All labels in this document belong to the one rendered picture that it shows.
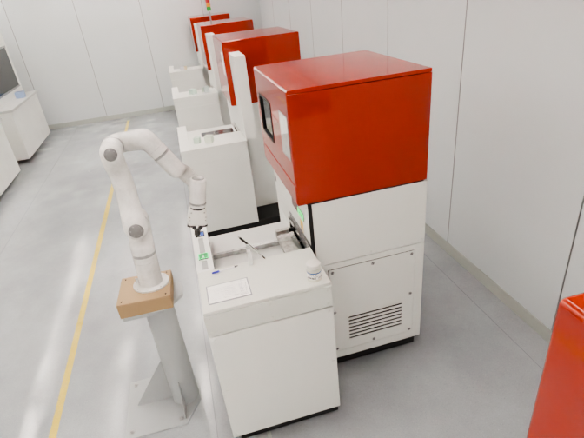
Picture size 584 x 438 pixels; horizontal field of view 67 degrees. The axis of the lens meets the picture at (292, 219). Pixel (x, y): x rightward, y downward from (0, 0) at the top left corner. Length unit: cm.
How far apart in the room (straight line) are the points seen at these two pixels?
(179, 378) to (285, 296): 102
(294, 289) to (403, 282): 92
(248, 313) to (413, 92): 134
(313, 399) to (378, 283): 77
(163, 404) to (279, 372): 94
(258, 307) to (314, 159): 77
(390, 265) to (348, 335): 54
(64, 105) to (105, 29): 177
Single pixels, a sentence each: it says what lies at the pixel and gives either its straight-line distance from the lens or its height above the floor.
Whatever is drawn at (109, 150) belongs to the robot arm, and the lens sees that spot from 215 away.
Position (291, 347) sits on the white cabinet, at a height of 62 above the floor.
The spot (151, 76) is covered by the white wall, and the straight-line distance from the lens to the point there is 1022.
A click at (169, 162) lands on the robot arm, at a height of 155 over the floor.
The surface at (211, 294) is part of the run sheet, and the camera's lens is 219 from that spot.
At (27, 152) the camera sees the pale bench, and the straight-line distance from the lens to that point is 857.
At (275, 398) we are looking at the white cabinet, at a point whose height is 29.
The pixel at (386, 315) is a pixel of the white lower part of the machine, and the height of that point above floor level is 33.
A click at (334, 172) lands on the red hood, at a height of 137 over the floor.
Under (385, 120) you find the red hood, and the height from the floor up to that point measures 160.
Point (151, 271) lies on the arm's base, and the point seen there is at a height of 100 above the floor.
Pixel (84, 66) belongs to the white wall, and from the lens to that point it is 1031.
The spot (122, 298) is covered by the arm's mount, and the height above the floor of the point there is 90.
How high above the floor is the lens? 226
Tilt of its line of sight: 28 degrees down
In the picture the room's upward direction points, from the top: 6 degrees counter-clockwise
